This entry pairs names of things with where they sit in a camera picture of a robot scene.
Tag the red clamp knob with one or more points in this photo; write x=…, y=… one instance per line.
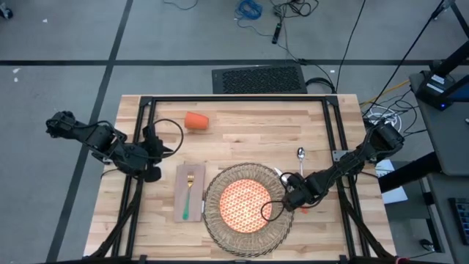
x=403, y=260

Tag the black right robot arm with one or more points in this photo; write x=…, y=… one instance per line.
x=359, y=157

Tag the white paper sheet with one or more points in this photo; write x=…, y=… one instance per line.
x=395, y=195

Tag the orange plastic cup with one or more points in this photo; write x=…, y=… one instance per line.
x=196, y=121

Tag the black perforated floor mat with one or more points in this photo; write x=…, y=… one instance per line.
x=256, y=78

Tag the dark grey desk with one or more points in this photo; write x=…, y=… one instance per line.
x=445, y=220

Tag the round woven straw placemat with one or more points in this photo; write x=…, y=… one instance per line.
x=220, y=234

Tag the black slanted pole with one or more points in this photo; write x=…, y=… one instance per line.
x=406, y=55

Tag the black keyboard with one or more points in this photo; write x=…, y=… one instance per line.
x=461, y=220

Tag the black desk leg beam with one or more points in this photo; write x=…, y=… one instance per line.
x=406, y=174

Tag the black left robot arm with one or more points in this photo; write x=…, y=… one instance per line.
x=99, y=141

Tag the orange patterned plate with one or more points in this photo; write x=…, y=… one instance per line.
x=245, y=205

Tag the beige cloth napkin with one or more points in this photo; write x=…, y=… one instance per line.
x=179, y=198

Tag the white printed label sheet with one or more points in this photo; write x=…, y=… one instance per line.
x=384, y=169

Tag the grey side desk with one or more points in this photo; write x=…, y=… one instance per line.
x=447, y=139

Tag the black chair caster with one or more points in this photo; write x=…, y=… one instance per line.
x=5, y=11

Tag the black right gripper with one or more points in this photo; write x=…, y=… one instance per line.
x=300, y=190

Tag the black aluminium table frame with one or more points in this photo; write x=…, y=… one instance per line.
x=238, y=98

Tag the black box white labels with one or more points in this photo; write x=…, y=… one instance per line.
x=436, y=88

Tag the small black floor device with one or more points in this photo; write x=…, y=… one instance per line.
x=427, y=244

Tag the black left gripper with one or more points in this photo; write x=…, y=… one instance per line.
x=152, y=146

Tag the white power strip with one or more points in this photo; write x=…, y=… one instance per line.
x=373, y=110

